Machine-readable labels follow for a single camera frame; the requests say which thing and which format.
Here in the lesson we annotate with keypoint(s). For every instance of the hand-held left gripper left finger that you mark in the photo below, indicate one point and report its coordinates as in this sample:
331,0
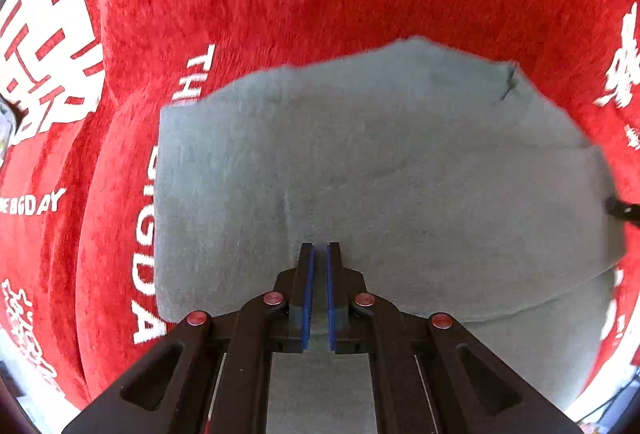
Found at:
306,294

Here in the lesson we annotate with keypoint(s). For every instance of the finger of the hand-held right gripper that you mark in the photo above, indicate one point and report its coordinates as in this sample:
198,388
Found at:
622,210

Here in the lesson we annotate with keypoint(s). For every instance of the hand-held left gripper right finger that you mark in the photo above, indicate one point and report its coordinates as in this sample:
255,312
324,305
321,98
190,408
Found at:
334,294

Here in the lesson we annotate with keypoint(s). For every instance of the grey small garment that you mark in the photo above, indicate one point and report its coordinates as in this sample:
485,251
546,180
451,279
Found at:
375,163

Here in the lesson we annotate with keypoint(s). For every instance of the white floral cloth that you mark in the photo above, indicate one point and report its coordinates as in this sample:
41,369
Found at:
6,123

